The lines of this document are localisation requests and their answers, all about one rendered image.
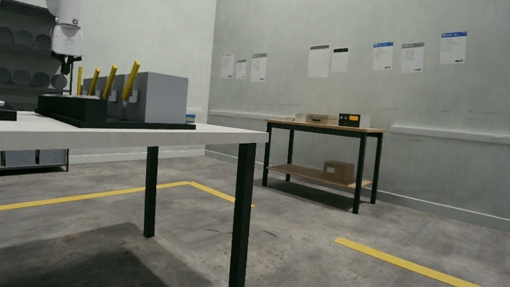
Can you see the small round tin with blue rim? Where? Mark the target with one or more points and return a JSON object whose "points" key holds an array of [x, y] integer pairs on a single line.
{"points": [[190, 118]]}

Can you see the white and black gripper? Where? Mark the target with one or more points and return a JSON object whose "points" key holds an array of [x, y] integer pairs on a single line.
{"points": [[66, 40]]}

